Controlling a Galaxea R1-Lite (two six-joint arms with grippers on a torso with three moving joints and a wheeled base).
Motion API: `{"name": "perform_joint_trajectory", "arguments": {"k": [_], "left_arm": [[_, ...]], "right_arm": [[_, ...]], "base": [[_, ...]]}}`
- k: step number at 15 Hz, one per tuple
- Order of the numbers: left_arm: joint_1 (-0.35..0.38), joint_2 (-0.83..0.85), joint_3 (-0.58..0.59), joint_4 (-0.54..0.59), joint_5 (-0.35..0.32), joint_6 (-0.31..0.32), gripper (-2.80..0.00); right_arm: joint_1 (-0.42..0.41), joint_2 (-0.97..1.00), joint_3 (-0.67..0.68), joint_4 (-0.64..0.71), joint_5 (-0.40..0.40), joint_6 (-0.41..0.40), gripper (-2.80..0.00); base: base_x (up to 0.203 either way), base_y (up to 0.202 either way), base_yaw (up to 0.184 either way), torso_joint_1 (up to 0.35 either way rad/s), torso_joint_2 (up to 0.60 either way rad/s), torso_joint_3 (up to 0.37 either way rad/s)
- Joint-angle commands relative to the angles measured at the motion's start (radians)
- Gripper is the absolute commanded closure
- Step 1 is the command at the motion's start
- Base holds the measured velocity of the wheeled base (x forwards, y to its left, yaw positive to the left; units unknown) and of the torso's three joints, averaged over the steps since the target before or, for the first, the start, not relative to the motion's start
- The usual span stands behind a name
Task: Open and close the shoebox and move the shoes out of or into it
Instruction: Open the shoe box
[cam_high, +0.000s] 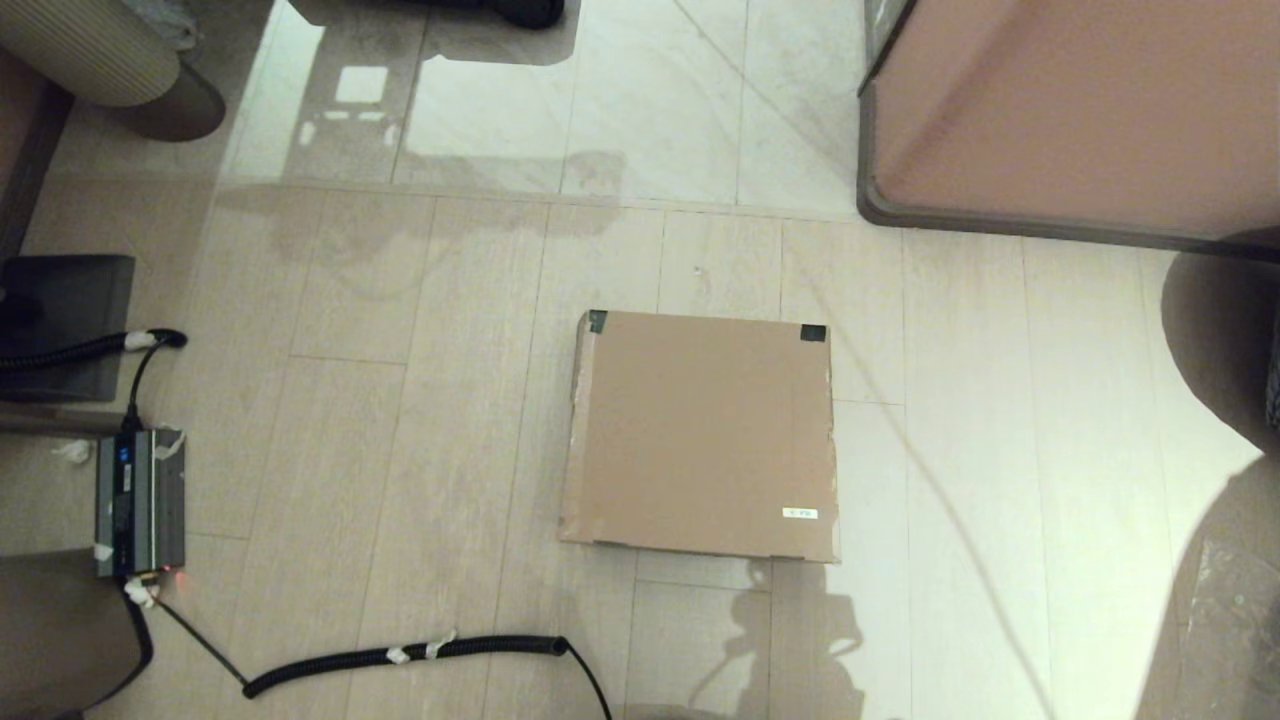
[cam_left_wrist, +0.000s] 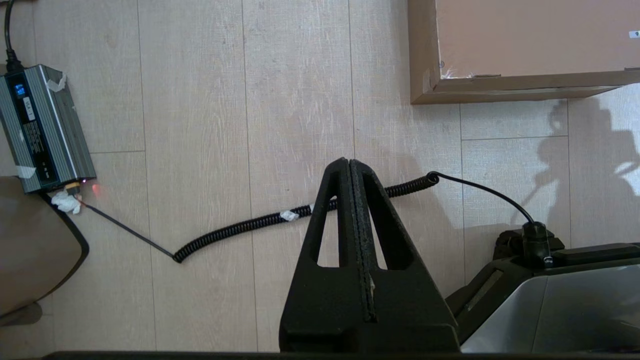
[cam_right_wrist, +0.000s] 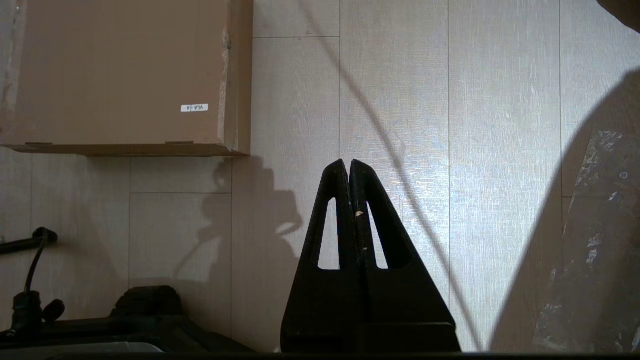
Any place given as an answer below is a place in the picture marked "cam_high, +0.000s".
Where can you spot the grey crumpled cloth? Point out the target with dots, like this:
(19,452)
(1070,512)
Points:
(165,20)

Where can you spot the dark brown wooden furniture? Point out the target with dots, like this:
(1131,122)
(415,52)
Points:
(20,150)

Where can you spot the pink cabinet with grey base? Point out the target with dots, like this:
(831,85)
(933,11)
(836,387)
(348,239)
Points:
(1080,100)

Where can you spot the grey black power supply box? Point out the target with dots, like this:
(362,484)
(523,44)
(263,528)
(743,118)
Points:
(140,500)

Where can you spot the dark grey floor mat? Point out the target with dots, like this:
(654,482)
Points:
(70,320)

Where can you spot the black corrugated conduit, taped end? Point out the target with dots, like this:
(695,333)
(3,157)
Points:
(70,350)

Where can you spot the beige ribbed round stool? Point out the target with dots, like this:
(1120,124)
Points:
(80,50)

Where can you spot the black rounded object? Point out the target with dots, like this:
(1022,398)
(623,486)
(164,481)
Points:
(530,10)

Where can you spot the brown cardboard shoe box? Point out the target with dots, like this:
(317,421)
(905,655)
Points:
(700,430)

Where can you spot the black corrugated conduit, two tapes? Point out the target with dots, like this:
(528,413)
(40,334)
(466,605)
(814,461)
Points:
(400,655)

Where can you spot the white tape scrap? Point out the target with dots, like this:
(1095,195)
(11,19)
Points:
(72,451)

